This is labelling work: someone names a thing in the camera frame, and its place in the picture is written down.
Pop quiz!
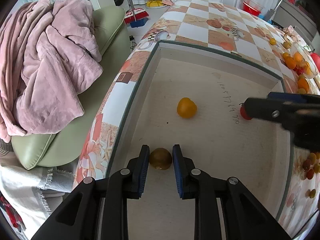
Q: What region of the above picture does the grey white fringed throw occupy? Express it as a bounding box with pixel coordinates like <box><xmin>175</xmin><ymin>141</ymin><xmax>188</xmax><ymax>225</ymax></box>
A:
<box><xmin>0</xmin><ymin>142</ymin><xmax>75</xmax><ymax>233</ymax></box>

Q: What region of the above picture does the white shallow box tray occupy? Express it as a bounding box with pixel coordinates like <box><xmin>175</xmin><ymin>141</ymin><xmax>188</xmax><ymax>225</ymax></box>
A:
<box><xmin>105</xmin><ymin>39</ymin><xmax>295</xmax><ymax>240</ymax></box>

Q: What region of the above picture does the blue dustpan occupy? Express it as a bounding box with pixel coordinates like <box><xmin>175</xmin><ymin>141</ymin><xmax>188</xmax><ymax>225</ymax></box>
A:
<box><xmin>130</xmin><ymin>19</ymin><xmax>148</xmax><ymax>28</ymax></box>

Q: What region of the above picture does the grey mop handle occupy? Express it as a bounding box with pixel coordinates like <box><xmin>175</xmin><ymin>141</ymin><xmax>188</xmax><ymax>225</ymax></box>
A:
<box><xmin>271</xmin><ymin>0</ymin><xmax>292</xmax><ymax>20</ymax></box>

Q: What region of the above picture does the pink fleece blanket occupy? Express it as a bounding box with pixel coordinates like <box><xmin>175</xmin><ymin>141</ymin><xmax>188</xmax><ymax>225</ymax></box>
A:
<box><xmin>0</xmin><ymin>0</ymin><xmax>104</xmax><ymax>143</ymax></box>

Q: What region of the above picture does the red patterned cloth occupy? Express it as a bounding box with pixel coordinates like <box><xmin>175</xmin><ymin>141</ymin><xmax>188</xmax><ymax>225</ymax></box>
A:
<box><xmin>0</xmin><ymin>195</ymin><xmax>25</xmax><ymax>233</ymax></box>

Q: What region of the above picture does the grey cabinet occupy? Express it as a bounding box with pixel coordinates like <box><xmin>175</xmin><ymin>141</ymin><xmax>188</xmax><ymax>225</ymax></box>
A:
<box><xmin>274</xmin><ymin>0</ymin><xmax>317</xmax><ymax>42</ymax></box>

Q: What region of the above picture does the clear glass bowl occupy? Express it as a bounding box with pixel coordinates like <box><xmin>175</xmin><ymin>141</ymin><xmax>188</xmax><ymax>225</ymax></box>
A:
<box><xmin>290</xmin><ymin>42</ymin><xmax>319</xmax><ymax>79</ymax></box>

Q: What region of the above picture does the red ball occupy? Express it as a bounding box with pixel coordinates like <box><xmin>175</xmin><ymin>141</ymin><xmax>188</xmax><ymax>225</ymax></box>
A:
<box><xmin>310</xmin><ymin>53</ymin><xmax>320</xmax><ymax>73</ymax></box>

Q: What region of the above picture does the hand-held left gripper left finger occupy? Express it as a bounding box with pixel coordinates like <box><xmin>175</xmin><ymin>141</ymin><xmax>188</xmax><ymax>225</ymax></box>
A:
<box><xmin>31</xmin><ymin>144</ymin><xmax>150</xmax><ymax>240</ymax></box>

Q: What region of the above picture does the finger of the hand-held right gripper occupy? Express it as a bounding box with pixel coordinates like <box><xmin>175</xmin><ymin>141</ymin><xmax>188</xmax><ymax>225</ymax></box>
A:
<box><xmin>244</xmin><ymin>97</ymin><xmax>320</xmax><ymax>153</ymax></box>
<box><xmin>267</xmin><ymin>92</ymin><xmax>320</xmax><ymax>105</ymax></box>

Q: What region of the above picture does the printed checkered tablecloth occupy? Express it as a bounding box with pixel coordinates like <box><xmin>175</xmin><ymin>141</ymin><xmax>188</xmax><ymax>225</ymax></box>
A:
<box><xmin>75</xmin><ymin>0</ymin><xmax>320</xmax><ymax>240</ymax></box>

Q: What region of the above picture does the red plastic bucket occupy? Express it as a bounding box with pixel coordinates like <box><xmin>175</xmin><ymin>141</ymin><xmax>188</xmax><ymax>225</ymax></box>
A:
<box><xmin>241</xmin><ymin>0</ymin><xmax>264</xmax><ymax>15</ymax></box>

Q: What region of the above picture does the red broom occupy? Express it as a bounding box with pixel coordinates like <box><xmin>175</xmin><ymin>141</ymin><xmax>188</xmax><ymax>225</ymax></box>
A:
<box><xmin>120</xmin><ymin>0</ymin><xmax>149</xmax><ymax>23</ymax></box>

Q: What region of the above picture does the green leather sofa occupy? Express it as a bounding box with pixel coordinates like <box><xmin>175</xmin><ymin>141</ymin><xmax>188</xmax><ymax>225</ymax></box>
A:
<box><xmin>11</xmin><ymin>6</ymin><xmax>130</xmax><ymax>171</ymax></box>

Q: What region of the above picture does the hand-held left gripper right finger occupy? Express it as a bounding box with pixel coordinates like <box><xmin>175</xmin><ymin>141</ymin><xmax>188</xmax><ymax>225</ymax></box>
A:
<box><xmin>172</xmin><ymin>144</ymin><xmax>292</xmax><ymax>240</ymax></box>

